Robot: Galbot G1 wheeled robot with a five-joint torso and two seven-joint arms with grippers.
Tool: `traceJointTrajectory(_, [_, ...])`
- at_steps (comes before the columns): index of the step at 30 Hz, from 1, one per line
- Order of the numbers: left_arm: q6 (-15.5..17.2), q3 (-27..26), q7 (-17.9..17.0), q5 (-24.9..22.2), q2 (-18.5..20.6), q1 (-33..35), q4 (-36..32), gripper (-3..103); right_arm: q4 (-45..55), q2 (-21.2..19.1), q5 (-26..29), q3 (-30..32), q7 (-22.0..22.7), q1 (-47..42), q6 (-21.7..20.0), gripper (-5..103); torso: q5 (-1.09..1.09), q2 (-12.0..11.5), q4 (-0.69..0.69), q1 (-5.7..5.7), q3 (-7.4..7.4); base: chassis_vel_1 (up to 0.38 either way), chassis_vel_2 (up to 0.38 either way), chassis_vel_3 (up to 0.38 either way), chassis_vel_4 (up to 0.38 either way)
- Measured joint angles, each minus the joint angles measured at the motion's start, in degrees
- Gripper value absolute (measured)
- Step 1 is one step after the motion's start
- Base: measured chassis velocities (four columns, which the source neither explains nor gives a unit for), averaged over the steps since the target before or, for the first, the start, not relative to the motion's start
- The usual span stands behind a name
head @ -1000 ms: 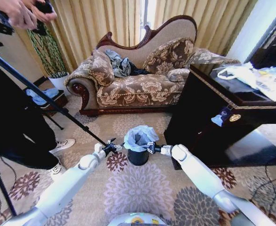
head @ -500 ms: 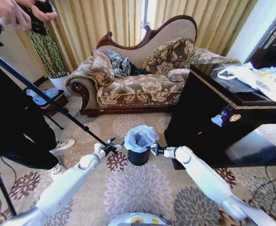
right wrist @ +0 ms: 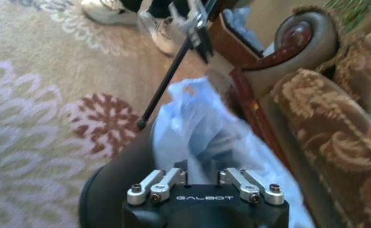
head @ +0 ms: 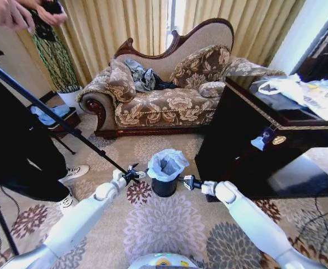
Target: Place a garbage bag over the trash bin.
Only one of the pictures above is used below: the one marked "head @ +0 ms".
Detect white printed plastic bag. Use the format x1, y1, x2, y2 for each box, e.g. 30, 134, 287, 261
257, 73, 328, 119

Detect black garment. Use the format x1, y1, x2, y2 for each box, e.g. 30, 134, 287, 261
151, 70, 179, 91

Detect green artificial plant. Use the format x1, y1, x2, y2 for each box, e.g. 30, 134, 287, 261
30, 30, 81, 94

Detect large floral fringed pillow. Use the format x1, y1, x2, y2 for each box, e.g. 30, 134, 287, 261
168, 44, 232, 91

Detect beige pleated curtain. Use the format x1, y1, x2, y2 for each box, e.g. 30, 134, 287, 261
15, 0, 170, 95
180, 0, 307, 69

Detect floral chaise longue sofa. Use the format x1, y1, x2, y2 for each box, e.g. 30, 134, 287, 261
76, 17, 287, 140

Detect small floral bolster cushion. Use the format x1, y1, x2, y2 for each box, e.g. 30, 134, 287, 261
198, 81, 227, 99

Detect white translucent garbage bag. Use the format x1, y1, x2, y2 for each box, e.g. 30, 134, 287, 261
147, 148, 190, 183

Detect white sneaker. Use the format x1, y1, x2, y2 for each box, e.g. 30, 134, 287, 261
58, 164, 91, 183
58, 194, 80, 216

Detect white plant pot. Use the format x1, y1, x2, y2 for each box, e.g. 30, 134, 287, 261
57, 86, 84, 116

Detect person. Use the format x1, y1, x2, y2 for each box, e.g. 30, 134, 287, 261
0, 0, 91, 216

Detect black round trash bin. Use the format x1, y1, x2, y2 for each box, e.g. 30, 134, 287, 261
151, 167, 179, 198

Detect dark wooden low stand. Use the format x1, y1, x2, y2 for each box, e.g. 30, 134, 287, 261
30, 105, 82, 141

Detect dark wooden door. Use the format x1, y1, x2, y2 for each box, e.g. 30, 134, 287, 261
296, 7, 328, 82

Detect black strapped device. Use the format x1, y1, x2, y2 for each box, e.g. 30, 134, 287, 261
29, 0, 64, 43

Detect pale blue plastic bag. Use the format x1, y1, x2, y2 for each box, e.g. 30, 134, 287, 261
30, 105, 70, 126

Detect blue white hanging tag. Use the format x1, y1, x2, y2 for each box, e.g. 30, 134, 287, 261
250, 126, 276, 152

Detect black camera tripod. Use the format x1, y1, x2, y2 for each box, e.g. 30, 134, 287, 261
0, 44, 141, 256

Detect thin black floor cable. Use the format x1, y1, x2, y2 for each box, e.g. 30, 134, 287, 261
0, 183, 24, 253

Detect black glossy cabinet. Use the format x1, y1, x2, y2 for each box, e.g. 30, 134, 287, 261
194, 74, 328, 203

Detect grey crumpled clothes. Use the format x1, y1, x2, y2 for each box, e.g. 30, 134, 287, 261
124, 58, 157, 94

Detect floral square pillow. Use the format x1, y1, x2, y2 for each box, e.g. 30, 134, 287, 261
107, 58, 137, 105

